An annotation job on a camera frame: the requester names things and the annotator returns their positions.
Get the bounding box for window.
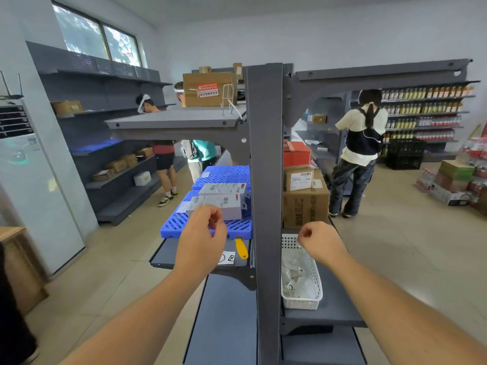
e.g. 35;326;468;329
51;0;142;68

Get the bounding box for green cardboard box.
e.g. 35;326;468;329
438;160;476;182

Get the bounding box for person's left forearm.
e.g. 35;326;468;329
59;267;208;365

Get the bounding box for small labelled cardboard box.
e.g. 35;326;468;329
283;165;315;192

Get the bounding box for white cardboard box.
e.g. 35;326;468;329
429;184;473;207

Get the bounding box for grey bottle shelf rack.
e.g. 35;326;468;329
380;81;481;164

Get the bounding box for person's right forearm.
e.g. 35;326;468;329
327;251;487;365

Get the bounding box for person's right hand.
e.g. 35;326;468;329
298;221;349;269

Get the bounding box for large brown cardboard box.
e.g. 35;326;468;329
283;170;330;229

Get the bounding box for pack of water bottles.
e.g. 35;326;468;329
415;169;438;193

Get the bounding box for grey metal shelf unit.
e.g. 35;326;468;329
106;59;481;365

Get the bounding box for black garment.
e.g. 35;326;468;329
0;243;39;365

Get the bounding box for grey wall shelf unit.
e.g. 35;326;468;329
26;41;188;226

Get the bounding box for cardboard box with red label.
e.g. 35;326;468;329
183;72;239;107

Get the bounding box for white wire shelf divider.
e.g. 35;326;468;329
221;84;244;119

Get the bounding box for pile of white packets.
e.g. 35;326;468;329
282;248;317;299

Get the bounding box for wooden table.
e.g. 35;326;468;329
0;226;49;317

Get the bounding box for small white flat box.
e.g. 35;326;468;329
199;182;249;199

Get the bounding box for large white flat box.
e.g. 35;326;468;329
186;194;243;221

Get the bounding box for black plastic crate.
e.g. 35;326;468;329
386;139;427;171

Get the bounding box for black router with antennas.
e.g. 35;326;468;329
0;71;24;105

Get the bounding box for stack of red bottle packs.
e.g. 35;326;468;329
456;137;487;217

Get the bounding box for white standing air conditioner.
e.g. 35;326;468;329
0;99;85;276

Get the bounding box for large blue plastic grid mat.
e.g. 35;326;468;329
160;190;253;240

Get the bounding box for rows of bottles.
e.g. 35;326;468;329
381;86;475;156

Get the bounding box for small blue plastic grid mat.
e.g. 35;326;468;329
192;166;252;193

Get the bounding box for person's left hand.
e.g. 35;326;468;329
173;204;228;280

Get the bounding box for white plastic basket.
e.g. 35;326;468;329
281;234;323;311

